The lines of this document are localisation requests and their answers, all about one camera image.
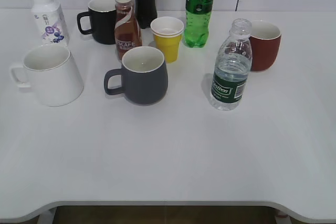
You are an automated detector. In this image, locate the clear water bottle green label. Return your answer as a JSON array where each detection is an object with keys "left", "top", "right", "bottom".
[{"left": 210, "top": 19, "right": 253, "bottom": 111}]

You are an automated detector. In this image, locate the white ceramic mug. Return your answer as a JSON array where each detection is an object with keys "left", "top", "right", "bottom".
[{"left": 9, "top": 44, "right": 84, "bottom": 107}]

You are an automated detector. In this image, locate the dark grey ceramic mug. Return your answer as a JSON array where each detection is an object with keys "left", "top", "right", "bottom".
[{"left": 103, "top": 46, "right": 169, "bottom": 105}]

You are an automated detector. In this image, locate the black ceramic mug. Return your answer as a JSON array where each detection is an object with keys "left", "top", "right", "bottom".
[{"left": 77, "top": 0, "right": 117, "bottom": 45}]

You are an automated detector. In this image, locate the red ceramic mug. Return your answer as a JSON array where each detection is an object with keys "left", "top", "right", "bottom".
[{"left": 249, "top": 20, "right": 281, "bottom": 72}]

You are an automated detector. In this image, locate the yellow paper cup stack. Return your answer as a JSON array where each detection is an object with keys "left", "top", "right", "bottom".
[{"left": 150, "top": 16, "right": 184, "bottom": 63}]

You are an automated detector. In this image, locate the brown coffee drink bottle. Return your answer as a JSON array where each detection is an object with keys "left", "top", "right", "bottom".
[{"left": 114, "top": 0, "right": 142, "bottom": 61}]

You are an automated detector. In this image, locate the green soda bottle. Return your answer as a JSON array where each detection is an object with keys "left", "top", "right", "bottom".
[{"left": 184, "top": 0, "right": 214, "bottom": 48}]

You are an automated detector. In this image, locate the white blueberry milk carton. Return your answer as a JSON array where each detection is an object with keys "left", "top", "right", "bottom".
[{"left": 31, "top": 0, "right": 69, "bottom": 46}]

